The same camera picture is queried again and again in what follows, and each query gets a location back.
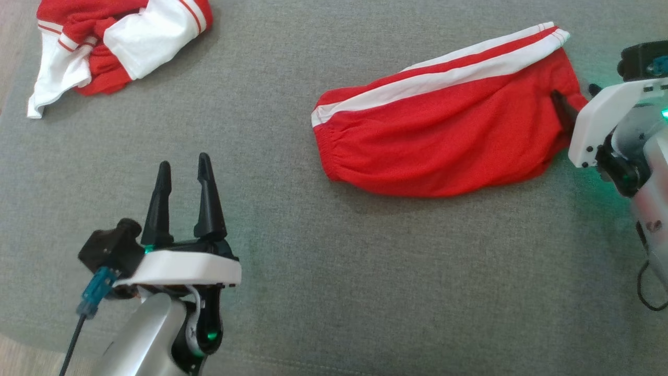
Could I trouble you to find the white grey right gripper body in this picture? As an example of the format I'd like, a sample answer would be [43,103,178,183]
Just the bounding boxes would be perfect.
[567,77,668,169]

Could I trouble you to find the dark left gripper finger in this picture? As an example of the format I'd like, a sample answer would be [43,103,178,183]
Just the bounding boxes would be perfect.
[140,160,174,248]
[193,152,229,241]

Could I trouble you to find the black cable with blue connector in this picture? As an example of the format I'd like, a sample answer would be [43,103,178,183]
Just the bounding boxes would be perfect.
[58,266,119,376]

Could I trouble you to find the large grey sofa seat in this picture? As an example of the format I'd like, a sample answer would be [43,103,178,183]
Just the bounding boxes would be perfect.
[0,0,668,376]

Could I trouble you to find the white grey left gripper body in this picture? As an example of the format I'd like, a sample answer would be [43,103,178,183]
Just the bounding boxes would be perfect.
[113,238,243,314]

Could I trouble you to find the thin black cable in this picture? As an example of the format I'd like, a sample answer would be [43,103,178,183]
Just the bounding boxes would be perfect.
[636,219,668,312]

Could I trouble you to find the red jersey with number 23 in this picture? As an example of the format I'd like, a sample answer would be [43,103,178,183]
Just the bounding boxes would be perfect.
[27,0,214,120]

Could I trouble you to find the red shorts with white stripes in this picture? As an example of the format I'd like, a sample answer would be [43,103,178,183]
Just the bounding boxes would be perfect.
[312,21,590,198]

